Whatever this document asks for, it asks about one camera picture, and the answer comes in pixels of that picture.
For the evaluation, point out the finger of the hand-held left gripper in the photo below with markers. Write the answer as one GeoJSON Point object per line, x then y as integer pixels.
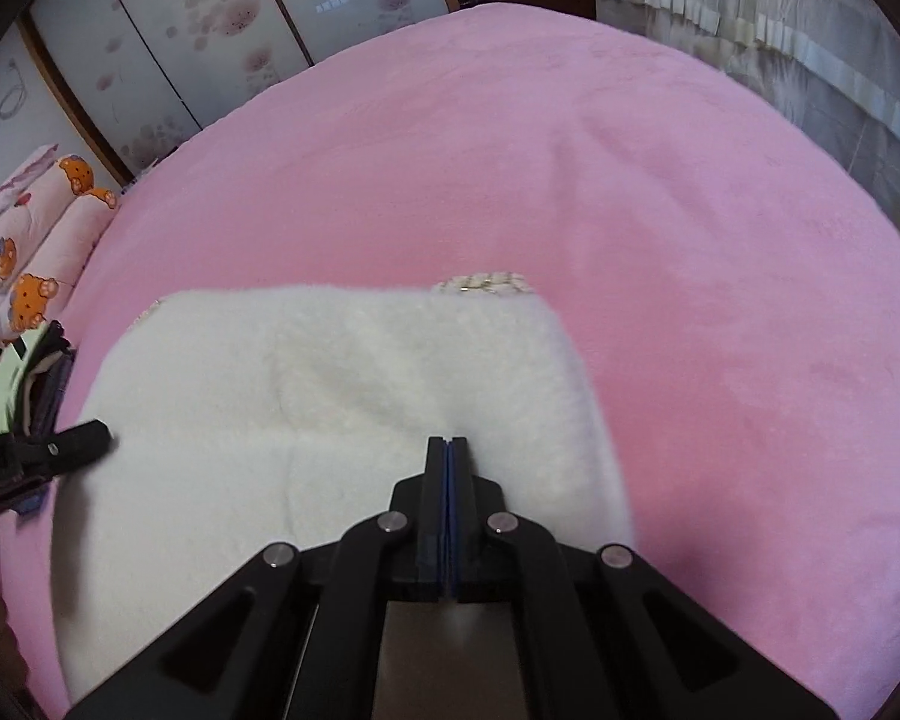
{"type": "Point", "coordinates": [67, 448]}

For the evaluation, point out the dark blue jeans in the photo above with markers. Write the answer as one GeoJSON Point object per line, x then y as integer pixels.
{"type": "Point", "coordinates": [49, 394]}

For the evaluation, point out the cream fleece coat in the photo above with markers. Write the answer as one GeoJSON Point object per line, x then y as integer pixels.
{"type": "Point", "coordinates": [270, 405]}

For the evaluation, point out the white lace bed skirt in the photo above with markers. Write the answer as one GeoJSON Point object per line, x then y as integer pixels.
{"type": "Point", "coordinates": [757, 7]}

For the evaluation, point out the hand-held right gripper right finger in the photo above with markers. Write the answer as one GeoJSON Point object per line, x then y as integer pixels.
{"type": "Point", "coordinates": [457, 510]}

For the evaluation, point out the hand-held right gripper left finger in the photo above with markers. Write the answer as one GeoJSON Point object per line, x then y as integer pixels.
{"type": "Point", "coordinates": [436, 510]}

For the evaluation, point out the bear print pillow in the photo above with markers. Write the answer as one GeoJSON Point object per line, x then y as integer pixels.
{"type": "Point", "coordinates": [45, 277]}
{"type": "Point", "coordinates": [37, 187]}

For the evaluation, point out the pink blanket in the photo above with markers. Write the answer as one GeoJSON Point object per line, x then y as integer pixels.
{"type": "Point", "coordinates": [645, 240]}

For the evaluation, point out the light green black garment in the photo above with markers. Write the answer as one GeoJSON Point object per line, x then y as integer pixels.
{"type": "Point", "coordinates": [0, 399]}

